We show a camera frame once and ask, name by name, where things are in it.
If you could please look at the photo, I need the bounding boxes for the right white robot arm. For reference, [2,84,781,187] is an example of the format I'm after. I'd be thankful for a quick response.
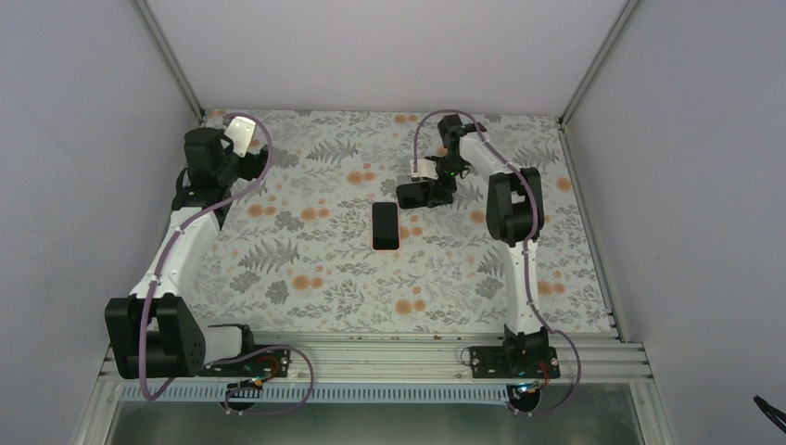
[412,109,549,377]

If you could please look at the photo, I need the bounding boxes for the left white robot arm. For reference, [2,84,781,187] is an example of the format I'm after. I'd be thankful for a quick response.
[104,117,267,379]

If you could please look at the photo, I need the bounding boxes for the grey slotted cable duct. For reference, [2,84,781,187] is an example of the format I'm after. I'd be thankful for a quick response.
[120,383,513,405]

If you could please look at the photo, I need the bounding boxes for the aluminium rail frame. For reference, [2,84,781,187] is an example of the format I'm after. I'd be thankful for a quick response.
[97,334,655,385]

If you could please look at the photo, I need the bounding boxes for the phone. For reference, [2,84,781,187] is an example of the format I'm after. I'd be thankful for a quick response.
[372,202,400,251]

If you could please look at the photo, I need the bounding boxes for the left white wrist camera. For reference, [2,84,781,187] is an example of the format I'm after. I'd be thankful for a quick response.
[224,116,257,158]

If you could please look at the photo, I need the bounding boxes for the black object at edge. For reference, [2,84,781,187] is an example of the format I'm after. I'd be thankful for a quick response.
[753,395,786,433]

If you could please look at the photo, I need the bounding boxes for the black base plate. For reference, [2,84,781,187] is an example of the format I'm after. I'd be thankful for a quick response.
[469,346,561,379]
[197,350,291,379]

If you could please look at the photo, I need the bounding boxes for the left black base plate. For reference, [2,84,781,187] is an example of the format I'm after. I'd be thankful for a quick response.
[197,350,291,379]

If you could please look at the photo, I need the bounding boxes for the black phone case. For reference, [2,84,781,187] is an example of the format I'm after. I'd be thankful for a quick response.
[396,182,431,210]

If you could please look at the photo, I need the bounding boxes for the floral patterned table mat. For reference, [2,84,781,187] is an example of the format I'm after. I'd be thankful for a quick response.
[184,109,615,336]

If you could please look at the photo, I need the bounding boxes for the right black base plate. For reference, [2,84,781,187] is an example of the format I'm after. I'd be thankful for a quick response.
[469,346,561,379]

